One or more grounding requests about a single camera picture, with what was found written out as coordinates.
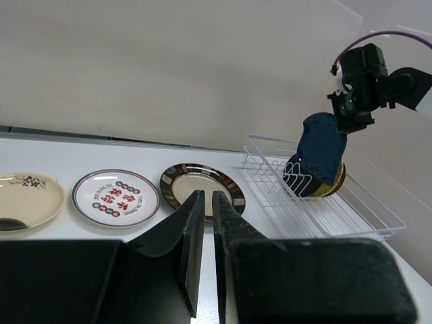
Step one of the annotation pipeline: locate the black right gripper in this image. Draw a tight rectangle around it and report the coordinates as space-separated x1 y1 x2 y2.
327 43 388 134

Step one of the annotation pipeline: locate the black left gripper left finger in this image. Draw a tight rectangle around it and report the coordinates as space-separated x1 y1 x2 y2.
99 190 205 318

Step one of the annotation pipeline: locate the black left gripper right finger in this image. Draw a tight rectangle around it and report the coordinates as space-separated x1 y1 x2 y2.
212 191 287 323

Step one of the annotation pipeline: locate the black rimmed beige plate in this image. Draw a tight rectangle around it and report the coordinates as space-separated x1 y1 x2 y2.
159 163 246 222

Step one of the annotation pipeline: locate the woven bamboo pattern plate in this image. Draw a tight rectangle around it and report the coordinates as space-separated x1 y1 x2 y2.
282 154 322 197

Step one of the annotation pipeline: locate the blue leaf shaped dish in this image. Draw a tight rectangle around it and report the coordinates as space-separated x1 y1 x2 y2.
297 112 347 186

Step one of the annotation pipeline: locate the white plate with red characters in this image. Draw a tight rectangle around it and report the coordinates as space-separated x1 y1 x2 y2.
72 169 160 228

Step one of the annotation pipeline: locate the dark brown yellow plate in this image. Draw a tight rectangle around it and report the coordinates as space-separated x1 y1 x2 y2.
315 161 346 197

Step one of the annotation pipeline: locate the cream plate with black brushstroke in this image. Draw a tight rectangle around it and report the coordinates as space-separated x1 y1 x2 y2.
1 172 65 233

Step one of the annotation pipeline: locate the white wire dish rack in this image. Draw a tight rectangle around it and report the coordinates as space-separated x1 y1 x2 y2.
242 135 406 241

